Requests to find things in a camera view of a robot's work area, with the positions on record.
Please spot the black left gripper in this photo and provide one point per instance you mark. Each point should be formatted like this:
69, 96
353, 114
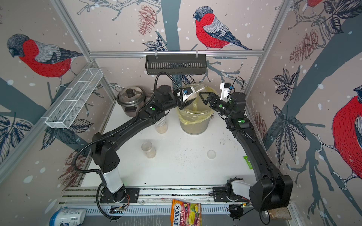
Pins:
184, 105

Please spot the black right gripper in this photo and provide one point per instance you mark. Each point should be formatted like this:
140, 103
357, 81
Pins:
211, 99

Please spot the clear plastic jar lid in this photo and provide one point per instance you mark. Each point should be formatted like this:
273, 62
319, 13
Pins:
211, 154

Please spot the small clear jar with rice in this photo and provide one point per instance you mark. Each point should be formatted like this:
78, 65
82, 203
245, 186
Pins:
148, 149

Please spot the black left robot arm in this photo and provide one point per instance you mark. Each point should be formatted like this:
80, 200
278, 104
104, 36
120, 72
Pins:
104, 147

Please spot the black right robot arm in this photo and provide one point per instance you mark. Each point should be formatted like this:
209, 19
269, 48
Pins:
272, 189

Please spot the silver rice cooker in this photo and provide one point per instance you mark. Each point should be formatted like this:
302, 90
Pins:
131, 99

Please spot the mesh bin with yellow bag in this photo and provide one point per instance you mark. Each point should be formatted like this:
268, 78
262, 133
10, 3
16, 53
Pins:
195, 118

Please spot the clear jar with sealed top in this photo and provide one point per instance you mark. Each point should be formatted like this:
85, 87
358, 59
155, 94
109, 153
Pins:
161, 126

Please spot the green snack packet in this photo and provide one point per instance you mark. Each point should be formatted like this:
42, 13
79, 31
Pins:
248, 162

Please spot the Fox's fruits candy bag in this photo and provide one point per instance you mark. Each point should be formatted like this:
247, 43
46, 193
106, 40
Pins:
185, 214

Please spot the jar lying at base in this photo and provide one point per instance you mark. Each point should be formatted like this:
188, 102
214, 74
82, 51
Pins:
279, 214

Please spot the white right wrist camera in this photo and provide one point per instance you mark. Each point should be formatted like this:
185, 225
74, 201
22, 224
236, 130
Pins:
226, 88

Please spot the black hanging wire basket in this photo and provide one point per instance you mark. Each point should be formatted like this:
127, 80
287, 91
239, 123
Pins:
191, 64

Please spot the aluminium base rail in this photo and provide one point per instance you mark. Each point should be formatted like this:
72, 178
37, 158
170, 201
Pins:
148, 200

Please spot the white wire mesh shelf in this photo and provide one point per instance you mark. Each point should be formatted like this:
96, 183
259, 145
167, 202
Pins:
76, 96

